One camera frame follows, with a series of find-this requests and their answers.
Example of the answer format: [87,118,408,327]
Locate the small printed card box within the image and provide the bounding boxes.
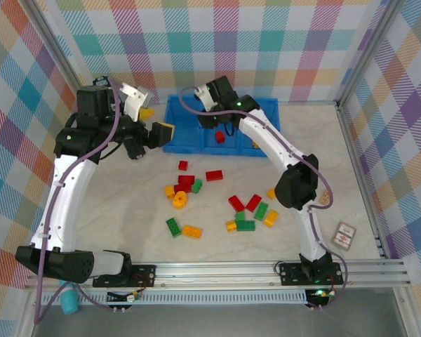
[330,220,358,251]

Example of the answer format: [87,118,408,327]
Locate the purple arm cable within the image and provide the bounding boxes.
[180,86,348,312]
[33,77,122,326]

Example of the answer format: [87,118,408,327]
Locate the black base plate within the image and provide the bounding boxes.
[279,262,345,287]
[92,264,158,289]

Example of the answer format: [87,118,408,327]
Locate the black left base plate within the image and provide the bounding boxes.
[92,264,158,289]

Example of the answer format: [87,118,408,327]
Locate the aluminium frame post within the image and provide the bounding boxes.
[26,0,88,92]
[336,0,408,108]

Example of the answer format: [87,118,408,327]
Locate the long yellow lego brick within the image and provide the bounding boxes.
[263,209,279,228]
[182,225,203,239]

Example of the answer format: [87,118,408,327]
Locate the teal marker pen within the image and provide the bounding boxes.
[58,279,79,315]

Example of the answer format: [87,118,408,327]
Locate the aluminium mounting rail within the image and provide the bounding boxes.
[25,260,410,291]

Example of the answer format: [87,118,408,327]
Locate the grey slotted cable duct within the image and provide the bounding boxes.
[41,289,309,305]

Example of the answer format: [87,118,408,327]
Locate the aluminium side rail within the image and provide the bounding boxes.
[336,101,390,260]

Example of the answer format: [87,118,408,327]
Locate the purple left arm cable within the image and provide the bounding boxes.
[33,77,122,326]

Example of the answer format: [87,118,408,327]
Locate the blue three-compartment bin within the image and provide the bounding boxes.
[162,95,281,158]

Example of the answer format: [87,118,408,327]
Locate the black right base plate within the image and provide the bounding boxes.
[279,262,345,287]

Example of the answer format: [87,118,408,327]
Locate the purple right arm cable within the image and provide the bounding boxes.
[180,86,348,312]

